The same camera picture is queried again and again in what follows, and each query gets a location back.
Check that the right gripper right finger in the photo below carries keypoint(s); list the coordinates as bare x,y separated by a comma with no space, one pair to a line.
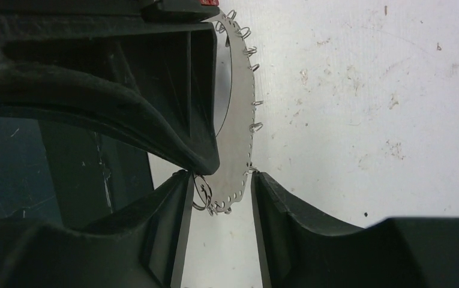
301,246

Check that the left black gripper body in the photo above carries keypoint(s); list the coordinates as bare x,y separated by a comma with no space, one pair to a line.
151,11

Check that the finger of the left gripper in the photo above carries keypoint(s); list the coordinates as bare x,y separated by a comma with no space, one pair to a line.
150,85

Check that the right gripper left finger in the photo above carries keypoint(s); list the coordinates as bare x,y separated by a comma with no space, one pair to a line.
141,245

